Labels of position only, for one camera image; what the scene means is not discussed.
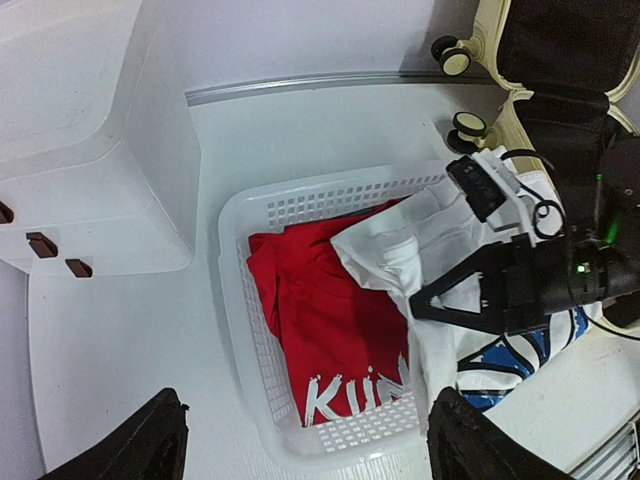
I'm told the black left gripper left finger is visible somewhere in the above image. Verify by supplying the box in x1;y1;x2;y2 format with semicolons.
44;387;189;480

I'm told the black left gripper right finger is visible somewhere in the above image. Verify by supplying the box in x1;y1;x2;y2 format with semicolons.
427;387;571;480

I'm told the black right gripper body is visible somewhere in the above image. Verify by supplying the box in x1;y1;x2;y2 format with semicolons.
479;234;601;341

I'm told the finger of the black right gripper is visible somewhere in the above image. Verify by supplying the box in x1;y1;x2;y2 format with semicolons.
409;242;505;335

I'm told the white blue-print t-shirt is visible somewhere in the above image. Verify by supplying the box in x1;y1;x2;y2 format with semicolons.
329;169;604;431

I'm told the red printed t-shirt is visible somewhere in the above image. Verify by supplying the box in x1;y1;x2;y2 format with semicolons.
247;203;411;427

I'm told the pale yellow hard-shell suitcase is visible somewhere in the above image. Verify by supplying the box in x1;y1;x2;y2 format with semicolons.
431;1;639;162

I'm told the white perforated plastic basket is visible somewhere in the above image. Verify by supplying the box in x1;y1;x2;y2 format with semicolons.
218;161;449;474

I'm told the white three-drawer storage cabinet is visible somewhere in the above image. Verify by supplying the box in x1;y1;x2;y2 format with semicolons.
1;1;201;277

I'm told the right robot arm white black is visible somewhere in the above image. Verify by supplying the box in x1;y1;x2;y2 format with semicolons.
409;137;639;336

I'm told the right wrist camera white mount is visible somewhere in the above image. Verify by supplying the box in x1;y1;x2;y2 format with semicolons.
446;146;567;246

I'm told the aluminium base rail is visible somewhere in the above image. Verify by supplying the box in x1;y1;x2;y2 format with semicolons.
570;419;639;480

